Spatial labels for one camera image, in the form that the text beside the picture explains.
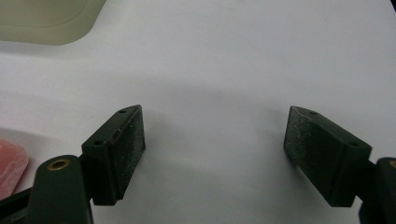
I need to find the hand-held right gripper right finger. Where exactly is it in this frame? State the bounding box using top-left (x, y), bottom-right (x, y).
top-left (283, 105), bottom-right (373, 208)

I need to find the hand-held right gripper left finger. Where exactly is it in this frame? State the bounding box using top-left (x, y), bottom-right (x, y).
top-left (80, 105), bottom-right (147, 206)

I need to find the pink sponge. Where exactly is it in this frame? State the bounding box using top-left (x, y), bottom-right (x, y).
top-left (0, 138), bottom-right (30, 201)

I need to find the pale green plastic container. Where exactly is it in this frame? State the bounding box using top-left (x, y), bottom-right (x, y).
top-left (0, 0), bottom-right (107, 47)

